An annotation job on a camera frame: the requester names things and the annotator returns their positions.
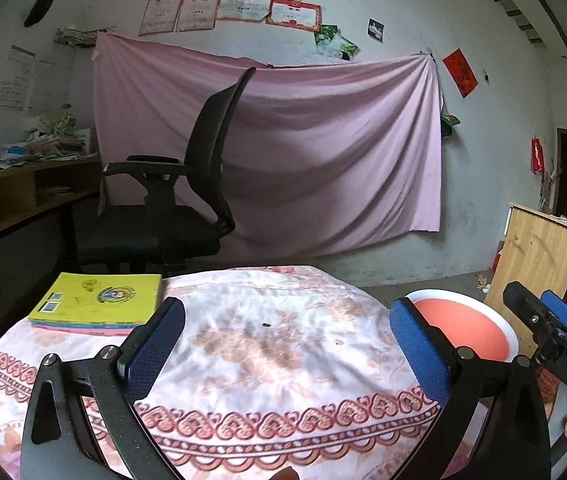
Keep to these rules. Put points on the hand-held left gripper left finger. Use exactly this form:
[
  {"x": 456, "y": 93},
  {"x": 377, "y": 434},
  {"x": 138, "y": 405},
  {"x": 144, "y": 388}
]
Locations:
[{"x": 156, "y": 345}]

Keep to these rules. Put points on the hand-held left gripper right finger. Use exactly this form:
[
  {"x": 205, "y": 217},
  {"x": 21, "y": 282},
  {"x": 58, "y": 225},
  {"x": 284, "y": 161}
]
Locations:
[{"x": 421, "y": 350}]

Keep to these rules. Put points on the orange bucket with white rim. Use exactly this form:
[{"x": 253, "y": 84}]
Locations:
[{"x": 463, "y": 325}]

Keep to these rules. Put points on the person's left hand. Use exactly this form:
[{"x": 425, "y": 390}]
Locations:
[{"x": 282, "y": 475}]

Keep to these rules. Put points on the large wooden board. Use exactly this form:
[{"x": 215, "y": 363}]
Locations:
[{"x": 533, "y": 260}]

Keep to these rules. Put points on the yellow book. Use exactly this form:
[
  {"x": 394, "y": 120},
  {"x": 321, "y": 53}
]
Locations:
[{"x": 103, "y": 295}]

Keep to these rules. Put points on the pink book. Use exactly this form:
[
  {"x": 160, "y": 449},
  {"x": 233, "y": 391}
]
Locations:
[{"x": 83, "y": 331}]

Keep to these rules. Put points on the floral pink tablecloth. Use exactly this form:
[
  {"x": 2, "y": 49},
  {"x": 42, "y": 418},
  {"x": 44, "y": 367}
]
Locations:
[{"x": 263, "y": 320}]

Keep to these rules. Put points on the red hanging bag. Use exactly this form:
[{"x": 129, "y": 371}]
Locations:
[{"x": 537, "y": 155}]

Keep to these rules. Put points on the black office chair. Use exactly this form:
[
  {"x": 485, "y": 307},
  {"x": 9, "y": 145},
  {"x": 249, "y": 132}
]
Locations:
[{"x": 203, "y": 160}]

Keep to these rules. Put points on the wooden desk shelf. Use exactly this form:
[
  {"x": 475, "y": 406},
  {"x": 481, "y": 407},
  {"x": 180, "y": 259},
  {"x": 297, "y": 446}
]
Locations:
[{"x": 13, "y": 190}]

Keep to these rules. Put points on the small white box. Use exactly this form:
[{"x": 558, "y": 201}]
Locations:
[{"x": 84, "y": 140}]

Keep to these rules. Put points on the pile of papers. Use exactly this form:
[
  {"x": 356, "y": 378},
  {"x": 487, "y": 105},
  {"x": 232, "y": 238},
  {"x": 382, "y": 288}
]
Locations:
[{"x": 33, "y": 147}]

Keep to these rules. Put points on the red paper poster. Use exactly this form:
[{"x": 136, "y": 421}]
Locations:
[{"x": 461, "y": 72}]

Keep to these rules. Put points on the green patterned bag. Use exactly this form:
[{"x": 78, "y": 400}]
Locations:
[{"x": 65, "y": 124}]

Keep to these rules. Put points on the green photo print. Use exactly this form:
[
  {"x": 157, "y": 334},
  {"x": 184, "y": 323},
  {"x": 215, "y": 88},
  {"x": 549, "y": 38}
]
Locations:
[
  {"x": 324, "y": 37},
  {"x": 347, "y": 49}
]

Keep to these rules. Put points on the small dark photo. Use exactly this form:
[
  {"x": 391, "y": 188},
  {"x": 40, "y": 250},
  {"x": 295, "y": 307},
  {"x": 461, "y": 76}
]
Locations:
[{"x": 376, "y": 29}]

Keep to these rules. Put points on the green wall ornament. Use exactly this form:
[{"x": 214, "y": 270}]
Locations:
[{"x": 450, "y": 125}]

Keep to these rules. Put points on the pink wall cloth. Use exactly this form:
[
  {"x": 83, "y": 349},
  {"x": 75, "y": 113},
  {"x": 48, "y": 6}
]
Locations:
[{"x": 338, "y": 160}]

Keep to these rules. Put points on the white wall chart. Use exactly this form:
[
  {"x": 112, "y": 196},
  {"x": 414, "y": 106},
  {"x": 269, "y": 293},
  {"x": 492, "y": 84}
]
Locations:
[{"x": 14, "y": 77}]

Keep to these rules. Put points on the black wall hanging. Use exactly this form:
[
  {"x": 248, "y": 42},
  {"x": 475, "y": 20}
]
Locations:
[{"x": 38, "y": 10}]

